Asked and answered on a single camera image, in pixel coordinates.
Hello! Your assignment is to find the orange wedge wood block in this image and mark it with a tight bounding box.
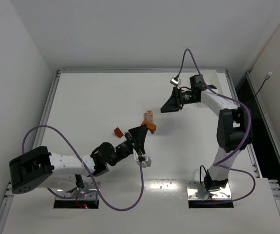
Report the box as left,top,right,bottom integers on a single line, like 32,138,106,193
114,127,124,138

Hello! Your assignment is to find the white plastic bin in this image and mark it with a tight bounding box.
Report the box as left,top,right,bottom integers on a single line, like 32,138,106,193
200,70,221,90

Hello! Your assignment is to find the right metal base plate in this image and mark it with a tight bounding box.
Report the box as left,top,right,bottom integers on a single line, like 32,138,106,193
186,180,232,201

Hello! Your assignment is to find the aluminium frame rail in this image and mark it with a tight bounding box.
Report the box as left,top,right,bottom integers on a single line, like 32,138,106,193
56,68,228,74

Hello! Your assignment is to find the orange arch wood block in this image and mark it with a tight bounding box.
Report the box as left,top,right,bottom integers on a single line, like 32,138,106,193
141,120,157,134

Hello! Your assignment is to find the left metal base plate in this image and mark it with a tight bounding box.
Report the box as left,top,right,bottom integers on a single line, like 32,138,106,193
55,181,99,201

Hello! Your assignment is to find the metal base plate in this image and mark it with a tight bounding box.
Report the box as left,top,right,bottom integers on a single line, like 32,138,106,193
55,181,99,201
186,180,232,201

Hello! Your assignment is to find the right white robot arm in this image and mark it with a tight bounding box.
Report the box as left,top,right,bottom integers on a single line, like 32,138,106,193
160,75,252,191

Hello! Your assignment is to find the black wall cable with plug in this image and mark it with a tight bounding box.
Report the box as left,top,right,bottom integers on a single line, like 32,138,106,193
244,71,273,110

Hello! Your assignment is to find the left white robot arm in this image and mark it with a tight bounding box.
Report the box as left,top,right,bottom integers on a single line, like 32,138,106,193
9,124,151,195

